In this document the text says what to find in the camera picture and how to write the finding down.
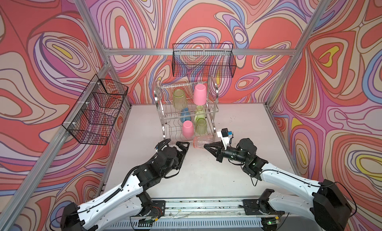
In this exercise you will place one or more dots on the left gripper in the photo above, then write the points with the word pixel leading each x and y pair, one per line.
pixel 180 155

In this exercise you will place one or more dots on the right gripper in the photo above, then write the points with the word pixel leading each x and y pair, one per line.
pixel 219 157

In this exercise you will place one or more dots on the pink plastic cup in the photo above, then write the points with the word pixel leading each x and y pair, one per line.
pixel 200 94
pixel 188 129

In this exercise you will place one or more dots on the green transparent cup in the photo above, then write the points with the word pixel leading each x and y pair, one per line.
pixel 201 126
pixel 179 99

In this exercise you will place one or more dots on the blue ceramic mug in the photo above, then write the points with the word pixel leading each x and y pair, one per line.
pixel 185 115

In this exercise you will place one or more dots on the light green ceramic mug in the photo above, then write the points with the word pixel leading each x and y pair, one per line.
pixel 200 112

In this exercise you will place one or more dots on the clear pink glass cup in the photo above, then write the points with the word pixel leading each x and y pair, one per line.
pixel 199 142

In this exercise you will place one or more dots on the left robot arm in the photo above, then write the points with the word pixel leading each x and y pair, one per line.
pixel 130 198

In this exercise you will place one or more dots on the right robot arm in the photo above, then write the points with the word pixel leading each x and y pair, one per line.
pixel 320 201

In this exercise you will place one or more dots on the steel two-tier dish rack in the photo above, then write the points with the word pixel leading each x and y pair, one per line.
pixel 170 117

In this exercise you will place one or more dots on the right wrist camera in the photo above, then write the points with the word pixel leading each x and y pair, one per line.
pixel 226 137

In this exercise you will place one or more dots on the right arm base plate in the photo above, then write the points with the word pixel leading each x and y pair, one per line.
pixel 258 207

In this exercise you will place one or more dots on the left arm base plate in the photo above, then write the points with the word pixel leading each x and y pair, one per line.
pixel 154 210

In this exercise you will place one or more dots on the black wire basket left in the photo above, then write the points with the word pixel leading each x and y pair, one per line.
pixel 98 111

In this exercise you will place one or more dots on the black wire basket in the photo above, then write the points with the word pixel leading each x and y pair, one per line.
pixel 98 111
pixel 201 60

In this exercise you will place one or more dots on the black wire basket back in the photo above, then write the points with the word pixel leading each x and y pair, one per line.
pixel 201 60

